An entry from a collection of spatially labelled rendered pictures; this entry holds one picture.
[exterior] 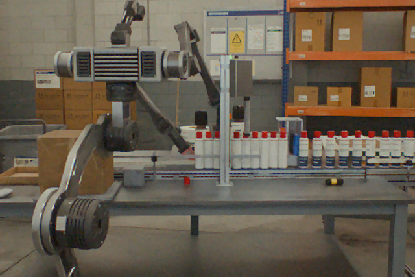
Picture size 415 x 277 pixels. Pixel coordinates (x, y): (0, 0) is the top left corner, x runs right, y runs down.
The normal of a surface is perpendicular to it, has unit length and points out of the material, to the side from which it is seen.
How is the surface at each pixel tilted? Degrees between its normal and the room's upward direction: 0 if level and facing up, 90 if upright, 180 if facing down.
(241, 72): 90
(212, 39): 90
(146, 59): 90
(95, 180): 90
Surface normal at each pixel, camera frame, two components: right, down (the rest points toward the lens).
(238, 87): 0.83, 0.07
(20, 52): -0.17, 0.11
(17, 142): 0.16, 0.18
